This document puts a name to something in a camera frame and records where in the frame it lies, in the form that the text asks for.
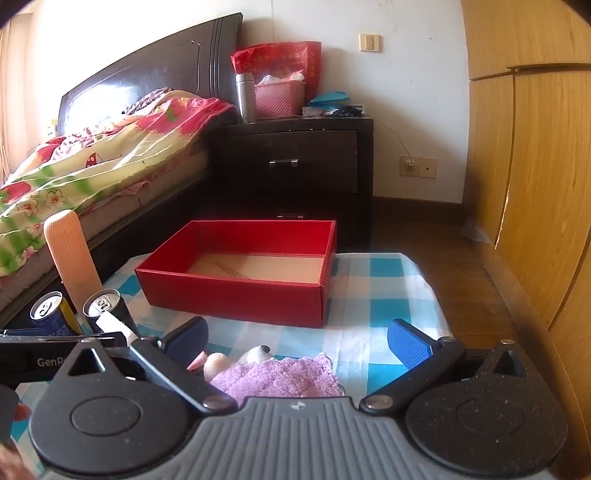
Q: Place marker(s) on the white crumpled paper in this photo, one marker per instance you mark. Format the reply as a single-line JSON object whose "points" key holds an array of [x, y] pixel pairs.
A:
{"points": [[281, 78]]}

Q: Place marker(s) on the red cardboard box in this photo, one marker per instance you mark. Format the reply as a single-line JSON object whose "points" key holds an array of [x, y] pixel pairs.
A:
{"points": [[231, 295]]}

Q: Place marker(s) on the blue white checkered cloth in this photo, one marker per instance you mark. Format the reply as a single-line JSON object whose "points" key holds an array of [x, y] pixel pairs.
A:
{"points": [[369, 295]]}

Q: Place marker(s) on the pink plastic basket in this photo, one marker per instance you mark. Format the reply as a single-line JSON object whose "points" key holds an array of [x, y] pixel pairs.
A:
{"points": [[277, 99]]}

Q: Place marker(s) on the dark wooden headboard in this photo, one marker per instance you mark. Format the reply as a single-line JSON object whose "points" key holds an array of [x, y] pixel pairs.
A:
{"points": [[161, 60]]}

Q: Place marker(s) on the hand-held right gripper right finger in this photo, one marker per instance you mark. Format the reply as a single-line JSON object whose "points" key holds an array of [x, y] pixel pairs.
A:
{"points": [[408, 344]]}

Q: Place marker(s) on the red plastic bag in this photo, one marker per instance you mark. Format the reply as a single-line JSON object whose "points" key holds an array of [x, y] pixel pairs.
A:
{"points": [[277, 57]]}

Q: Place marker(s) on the blue folded paper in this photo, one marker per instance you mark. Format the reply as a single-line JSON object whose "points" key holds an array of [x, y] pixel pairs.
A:
{"points": [[330, 98]]}

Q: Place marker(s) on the floral blanket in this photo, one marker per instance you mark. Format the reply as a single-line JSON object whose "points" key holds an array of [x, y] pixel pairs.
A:
{"points": [[115, 152]]}

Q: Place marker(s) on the wooden wardrobe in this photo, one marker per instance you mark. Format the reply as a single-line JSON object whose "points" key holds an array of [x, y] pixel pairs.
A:
{"points": [[531, 161]]}

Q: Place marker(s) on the beige wall switch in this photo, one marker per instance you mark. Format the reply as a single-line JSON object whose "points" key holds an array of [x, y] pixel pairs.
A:
{"points": [[369, 42]]}

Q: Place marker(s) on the dark drink can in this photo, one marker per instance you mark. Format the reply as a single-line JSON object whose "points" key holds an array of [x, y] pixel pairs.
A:
{"points": [[108, 304]]}

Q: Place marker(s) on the steel thermos bottle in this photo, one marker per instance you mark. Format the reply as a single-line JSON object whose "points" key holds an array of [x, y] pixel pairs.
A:
{"points": [[245, 99]]}

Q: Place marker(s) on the dark wooden bed frame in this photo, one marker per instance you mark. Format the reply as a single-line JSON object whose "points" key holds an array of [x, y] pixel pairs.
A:
{"points": [[184, 203]]}

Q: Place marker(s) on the white foam block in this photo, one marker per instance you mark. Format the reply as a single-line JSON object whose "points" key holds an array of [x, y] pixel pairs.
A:
{"points": [[115, 325]]}

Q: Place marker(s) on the blue yellow drink can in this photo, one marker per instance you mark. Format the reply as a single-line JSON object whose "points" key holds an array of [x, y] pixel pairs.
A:
{"points": [[51, 314]]}

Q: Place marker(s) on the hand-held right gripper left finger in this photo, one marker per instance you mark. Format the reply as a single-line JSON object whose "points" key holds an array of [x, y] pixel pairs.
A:
{"points": [[189, 339]]}

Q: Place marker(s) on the beige wall outlet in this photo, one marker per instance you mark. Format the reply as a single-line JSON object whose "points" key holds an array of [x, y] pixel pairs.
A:
{"points": [[418, 167]]}

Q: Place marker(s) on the peach ribbed cylinder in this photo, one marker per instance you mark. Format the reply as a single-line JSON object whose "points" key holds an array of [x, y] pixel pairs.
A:
{"points": [[71, 258]]}

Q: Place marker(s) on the person's left hand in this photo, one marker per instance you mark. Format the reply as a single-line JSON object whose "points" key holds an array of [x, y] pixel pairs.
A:
{"points": [[9, 464]]}

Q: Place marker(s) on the dark wooden nightstand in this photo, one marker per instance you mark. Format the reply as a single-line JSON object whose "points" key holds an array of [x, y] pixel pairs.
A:
{"points": [[300, 184]]}

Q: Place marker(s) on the small black object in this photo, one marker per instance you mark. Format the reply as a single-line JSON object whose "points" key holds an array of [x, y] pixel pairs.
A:
{"points": [[353, 110]]}

